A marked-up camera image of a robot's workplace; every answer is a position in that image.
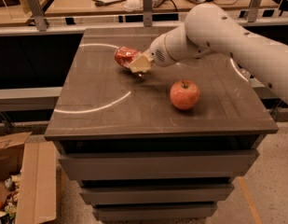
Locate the metal bracket left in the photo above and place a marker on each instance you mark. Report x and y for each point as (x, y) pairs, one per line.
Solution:
(38, 15)

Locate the metal bracket right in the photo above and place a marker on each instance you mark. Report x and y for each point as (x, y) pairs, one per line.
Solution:
(253, 10)

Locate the metal bracket middle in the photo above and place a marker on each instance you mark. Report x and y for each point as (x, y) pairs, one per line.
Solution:
(147, 13)

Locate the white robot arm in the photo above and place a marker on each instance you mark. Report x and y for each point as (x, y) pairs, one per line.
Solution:
(208, 28)

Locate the grey drawer cabinet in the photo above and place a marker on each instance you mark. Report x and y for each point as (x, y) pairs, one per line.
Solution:
(133, 153)

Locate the metal bracket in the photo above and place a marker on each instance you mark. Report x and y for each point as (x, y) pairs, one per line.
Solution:
(253, 10)
(147, 13)
(38, 15)

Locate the red apple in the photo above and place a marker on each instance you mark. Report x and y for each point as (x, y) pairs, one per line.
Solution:
(184, 94)

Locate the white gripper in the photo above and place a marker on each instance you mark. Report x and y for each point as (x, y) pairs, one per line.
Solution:
(157, 50)

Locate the cardboard box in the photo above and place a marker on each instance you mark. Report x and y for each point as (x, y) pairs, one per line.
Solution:
(33, 167)

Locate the red coke can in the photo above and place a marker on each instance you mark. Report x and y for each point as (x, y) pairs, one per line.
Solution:
(124, 56)

